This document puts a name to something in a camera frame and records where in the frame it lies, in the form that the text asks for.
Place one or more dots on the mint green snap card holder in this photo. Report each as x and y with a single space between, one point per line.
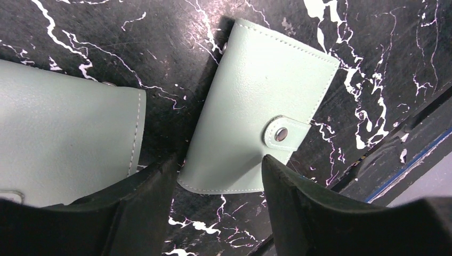
264 94

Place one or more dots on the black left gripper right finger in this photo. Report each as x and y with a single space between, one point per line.
309 219

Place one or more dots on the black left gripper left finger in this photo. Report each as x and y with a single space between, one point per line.
127 218

